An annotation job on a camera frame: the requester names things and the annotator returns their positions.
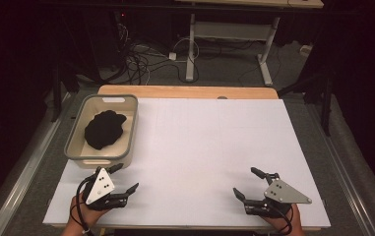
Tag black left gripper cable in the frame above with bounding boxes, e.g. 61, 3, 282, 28
69, 174, 94, 236

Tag person's right hand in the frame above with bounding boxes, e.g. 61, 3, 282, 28
261, 203, 303, 231

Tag light wooden desk top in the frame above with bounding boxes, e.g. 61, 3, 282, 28
174, 0, 325, 10

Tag black metal stand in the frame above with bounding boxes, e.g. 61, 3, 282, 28
50, 62, 81, 123
277, 73, 336, 138

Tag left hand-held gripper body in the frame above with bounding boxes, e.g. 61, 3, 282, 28
82, 166, 130, 211

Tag grey metal floor rail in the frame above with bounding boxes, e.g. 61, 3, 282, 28
0, 91, 72, 236
306, 103, 375, 236

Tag beige basket with grey rim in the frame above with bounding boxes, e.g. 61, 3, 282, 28
64, 93, 140, 170

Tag white metal desk frame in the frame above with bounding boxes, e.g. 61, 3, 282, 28
185, 13, 281, 88

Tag black cloth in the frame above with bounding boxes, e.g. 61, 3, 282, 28
84, 109, 128, 151

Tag tangle of floor cables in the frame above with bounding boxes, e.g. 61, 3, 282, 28
107, 23, 203, 86

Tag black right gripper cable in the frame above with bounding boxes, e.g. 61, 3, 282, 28
267, 202, 295, 236

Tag white table mat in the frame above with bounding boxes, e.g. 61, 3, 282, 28
42, 97, 332, 229

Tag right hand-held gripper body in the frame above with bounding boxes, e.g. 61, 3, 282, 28
243, 171, 313, 219

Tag person's left hand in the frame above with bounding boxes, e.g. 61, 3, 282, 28
69, 192, 111, 229

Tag small beige box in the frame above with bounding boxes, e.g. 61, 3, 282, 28
299, 44, 314, 57

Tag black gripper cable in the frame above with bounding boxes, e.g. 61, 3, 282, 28
69, 174, 94, 236
267, 202, 295, 236

